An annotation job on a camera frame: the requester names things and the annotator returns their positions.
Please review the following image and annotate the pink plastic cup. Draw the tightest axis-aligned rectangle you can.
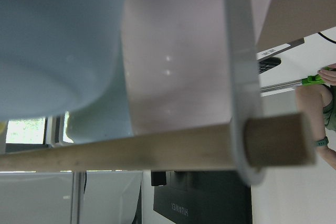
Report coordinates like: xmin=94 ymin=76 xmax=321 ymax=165
xmin=120 ymin=0 xmax=271 ymax=136

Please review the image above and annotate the black monitor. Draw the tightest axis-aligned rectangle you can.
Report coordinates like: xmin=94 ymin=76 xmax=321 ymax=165
xmin=153 ymin=170 xmax=253 ymax=223

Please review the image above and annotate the seated person green shirt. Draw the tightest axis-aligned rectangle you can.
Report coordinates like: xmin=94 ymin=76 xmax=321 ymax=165
xmin=295 ymin=64 xmax=335 ymax=168

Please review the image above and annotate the white wire cup rack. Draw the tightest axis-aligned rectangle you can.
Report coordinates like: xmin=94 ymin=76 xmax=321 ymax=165
xmin=1 ymin=0 xmax=315 ymax=185

